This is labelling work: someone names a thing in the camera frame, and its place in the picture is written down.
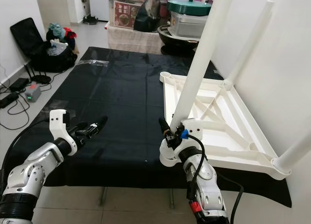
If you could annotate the black fabric bag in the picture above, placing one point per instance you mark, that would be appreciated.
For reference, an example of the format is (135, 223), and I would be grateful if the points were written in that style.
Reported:
(51, 62)

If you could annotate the white crumpled plastic bag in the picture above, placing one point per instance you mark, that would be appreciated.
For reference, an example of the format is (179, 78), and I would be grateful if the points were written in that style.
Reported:
(57, 47)

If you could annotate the beige cloth covered bench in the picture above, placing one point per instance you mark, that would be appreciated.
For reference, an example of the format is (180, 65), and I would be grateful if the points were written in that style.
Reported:
(133, 39)

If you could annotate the black power adapter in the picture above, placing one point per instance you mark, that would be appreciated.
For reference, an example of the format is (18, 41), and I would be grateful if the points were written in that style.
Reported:
(19, 84)
(8, 100)

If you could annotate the black wok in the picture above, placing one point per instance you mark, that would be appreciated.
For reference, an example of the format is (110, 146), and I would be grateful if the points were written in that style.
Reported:
(177, 46)

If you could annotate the glossy black bag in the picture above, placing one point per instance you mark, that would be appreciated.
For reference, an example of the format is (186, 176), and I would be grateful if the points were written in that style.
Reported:
(148, 17)

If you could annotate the white plastic table leg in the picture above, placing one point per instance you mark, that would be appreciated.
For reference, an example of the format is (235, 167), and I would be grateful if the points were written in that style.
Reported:
(255, 34)
(294, 156)
(204, 49)

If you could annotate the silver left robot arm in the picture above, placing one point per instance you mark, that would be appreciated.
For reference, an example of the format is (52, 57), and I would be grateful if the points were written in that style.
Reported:
(36, 173)

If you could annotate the clear tape patch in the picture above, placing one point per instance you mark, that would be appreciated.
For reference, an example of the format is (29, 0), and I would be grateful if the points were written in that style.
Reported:
(63, 103)
(93, 63)

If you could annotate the white plastic table top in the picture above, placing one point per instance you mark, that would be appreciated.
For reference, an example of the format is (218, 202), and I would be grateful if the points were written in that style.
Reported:
(238, 131)

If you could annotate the green pot with lid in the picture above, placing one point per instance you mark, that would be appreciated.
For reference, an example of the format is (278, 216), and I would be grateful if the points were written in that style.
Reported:
(189, 6)

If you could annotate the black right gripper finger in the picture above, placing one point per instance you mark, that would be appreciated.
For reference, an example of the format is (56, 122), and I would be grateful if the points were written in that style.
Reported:
(164, 126)

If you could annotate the black floor stand base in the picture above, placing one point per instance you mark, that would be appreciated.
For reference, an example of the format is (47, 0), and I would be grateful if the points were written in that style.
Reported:
(90, 20)

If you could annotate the red cloth item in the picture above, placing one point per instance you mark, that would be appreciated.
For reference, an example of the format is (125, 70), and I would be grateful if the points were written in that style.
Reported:
(69, 34)

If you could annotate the tan rubber band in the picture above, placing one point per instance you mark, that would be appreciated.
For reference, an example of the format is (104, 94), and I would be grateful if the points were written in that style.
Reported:
(167, 132)

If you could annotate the orange lidded storage box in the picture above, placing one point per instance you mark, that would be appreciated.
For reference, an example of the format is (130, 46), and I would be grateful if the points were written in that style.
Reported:
(124, 15)

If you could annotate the white cabinet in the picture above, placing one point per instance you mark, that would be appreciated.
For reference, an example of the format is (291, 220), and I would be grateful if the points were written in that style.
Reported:
(99, 3)

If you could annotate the black tablecloth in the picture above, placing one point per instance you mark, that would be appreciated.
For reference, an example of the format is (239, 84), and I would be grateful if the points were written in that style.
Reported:
(116, 102)

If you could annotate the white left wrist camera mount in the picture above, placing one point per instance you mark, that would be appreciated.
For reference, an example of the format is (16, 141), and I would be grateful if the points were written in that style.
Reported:
(60, 122)

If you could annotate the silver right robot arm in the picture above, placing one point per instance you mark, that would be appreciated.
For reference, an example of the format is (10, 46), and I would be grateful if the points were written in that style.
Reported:
(204, 185)

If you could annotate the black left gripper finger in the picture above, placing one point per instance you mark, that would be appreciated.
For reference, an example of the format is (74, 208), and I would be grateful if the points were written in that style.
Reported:
(80, 129)
(98, 124)

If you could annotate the grey electronic box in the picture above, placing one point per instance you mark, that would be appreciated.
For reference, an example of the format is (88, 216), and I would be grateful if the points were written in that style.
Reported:
(33, 93)

